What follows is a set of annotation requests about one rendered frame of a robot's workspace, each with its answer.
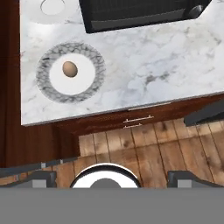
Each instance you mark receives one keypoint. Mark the white and black round object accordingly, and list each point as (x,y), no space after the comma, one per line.
(87,180)

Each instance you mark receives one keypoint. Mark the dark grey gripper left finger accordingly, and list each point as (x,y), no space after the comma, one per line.
(43,178)

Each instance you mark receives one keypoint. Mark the thin grey bar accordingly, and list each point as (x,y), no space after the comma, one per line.
(29,167)

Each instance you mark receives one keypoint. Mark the plain white plate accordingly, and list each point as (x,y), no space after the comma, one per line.
(33,13)

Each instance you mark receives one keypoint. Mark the brown egg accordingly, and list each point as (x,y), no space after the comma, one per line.
(70,69)

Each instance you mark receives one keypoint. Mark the white plate with marbled rim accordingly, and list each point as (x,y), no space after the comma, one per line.
(84,83)

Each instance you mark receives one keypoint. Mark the dark grey slanted bar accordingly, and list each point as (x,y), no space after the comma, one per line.
(204,115)

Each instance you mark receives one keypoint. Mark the dark wood counter cabinet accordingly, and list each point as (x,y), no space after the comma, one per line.
(10,87)

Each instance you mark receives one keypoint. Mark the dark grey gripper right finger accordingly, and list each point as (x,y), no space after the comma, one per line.
(179,178)

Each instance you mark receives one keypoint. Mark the black microwave oven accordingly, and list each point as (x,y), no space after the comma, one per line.
(131,14)

